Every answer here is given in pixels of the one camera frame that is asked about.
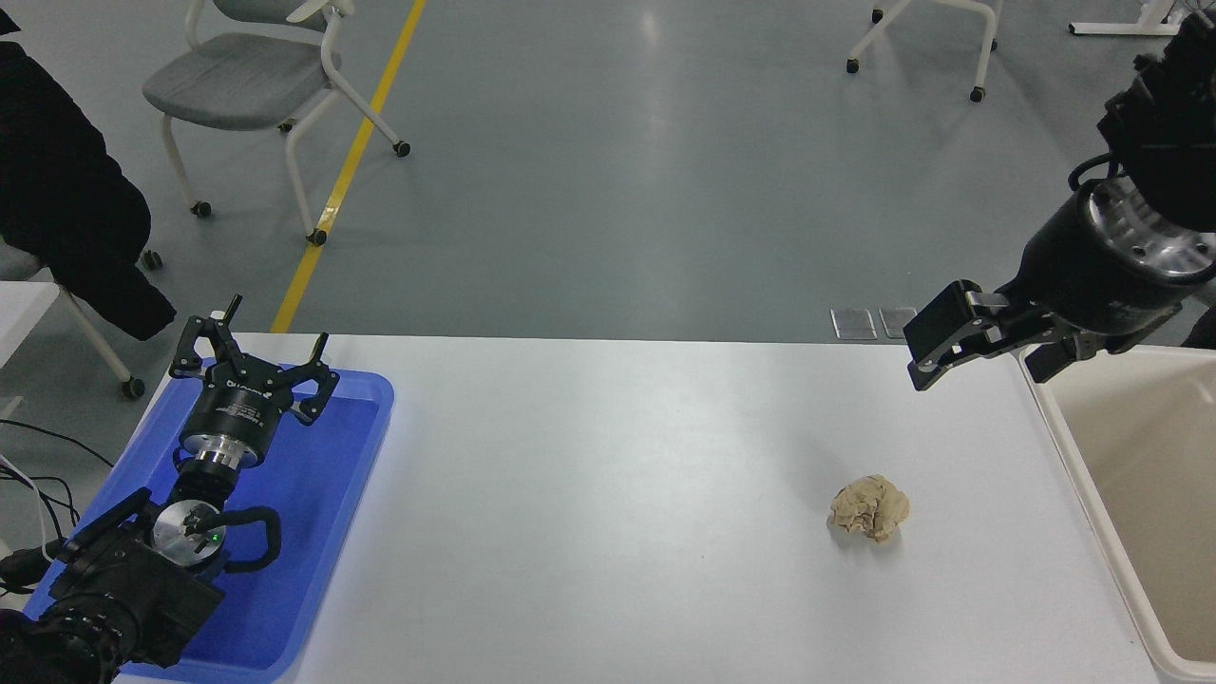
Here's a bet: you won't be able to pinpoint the white cable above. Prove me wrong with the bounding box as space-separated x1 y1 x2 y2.
0 453 61 564

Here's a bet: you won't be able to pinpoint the blue plastic tray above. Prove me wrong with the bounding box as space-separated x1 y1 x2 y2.
21 359 396 683

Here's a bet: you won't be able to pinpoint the large pale bin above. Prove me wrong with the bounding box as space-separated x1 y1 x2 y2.
1018 343 1216 684

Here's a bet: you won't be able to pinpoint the tan paper ball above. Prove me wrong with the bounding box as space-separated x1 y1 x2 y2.
827 475 911 545

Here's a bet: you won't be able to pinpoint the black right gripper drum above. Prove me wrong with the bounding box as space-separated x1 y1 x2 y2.
1009 188 1209 355

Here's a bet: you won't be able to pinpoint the white chair under seated person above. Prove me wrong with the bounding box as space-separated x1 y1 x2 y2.
0 239 164 401

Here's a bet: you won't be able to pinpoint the thin black cable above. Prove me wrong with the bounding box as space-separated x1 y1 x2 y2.
0 418 116 470

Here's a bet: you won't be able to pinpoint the seated person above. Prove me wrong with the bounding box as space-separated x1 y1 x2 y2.
0 9 179 342

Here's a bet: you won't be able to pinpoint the white chair legs with casters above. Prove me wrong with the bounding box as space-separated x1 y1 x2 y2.
845 0 1004 104

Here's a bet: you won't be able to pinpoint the white desk base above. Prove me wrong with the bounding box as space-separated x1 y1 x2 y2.
1069 0 1190 38

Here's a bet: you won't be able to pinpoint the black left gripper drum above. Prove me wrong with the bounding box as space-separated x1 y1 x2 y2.
180 365 298 455

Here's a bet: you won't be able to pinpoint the grey chair with white frame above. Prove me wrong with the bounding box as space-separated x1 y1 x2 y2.
142 0 412 247

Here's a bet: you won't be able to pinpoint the looped black cable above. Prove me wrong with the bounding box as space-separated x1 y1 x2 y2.
0 470 83 535

